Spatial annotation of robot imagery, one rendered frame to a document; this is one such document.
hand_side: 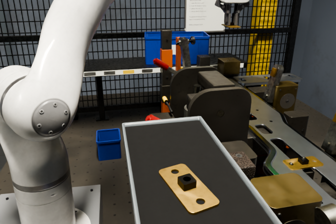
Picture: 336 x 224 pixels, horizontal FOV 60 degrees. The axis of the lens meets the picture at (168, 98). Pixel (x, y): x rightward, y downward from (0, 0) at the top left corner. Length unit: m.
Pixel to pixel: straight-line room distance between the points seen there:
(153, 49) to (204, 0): 0.40
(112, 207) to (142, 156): 0.64
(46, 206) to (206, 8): 1.22
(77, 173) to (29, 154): 0.56
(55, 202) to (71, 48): 0.34
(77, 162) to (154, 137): 0.85
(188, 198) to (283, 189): 0.22
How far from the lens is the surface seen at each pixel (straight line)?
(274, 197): 0.49
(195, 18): 1.58
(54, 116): 0.56
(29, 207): 0.72
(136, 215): 0.32
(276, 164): 0.72
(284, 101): 1.14
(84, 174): 1.20
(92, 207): 0.90
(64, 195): 0.72
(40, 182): 0.68
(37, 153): 0.67
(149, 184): 0.36
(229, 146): 0.60
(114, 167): 1.22
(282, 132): 0.87
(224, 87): 0.62
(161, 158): 0.41
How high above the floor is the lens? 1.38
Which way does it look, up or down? 21 degrees down
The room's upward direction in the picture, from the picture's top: straight up
